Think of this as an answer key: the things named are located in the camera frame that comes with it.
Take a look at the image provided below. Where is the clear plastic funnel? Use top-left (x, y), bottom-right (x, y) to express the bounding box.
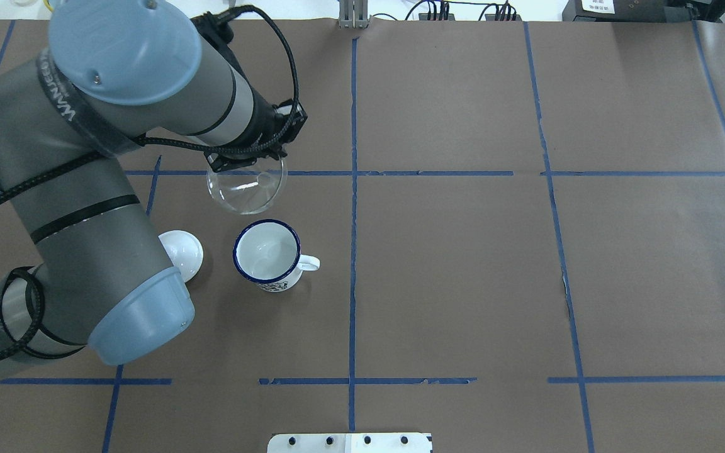
top-left (206, 158), bottom-right (288, 215)

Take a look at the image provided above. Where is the white ceramic lid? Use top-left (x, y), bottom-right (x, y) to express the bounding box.
top-left (158, 230), bottom-right (205, 283)

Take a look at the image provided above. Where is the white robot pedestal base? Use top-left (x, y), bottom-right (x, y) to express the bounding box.
top-left (266, 432), bottom-right (434, 452)

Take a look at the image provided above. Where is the white enamel mug blue rim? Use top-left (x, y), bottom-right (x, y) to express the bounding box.
top-left (231, 219), bottom-right (320, 293)

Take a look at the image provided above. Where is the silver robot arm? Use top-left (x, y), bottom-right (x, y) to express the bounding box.
top-left (0, 1), bottom-right (301, 379)

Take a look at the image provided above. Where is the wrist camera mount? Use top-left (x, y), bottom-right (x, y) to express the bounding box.
top-left (203, 97), bottom-right (308, 173)

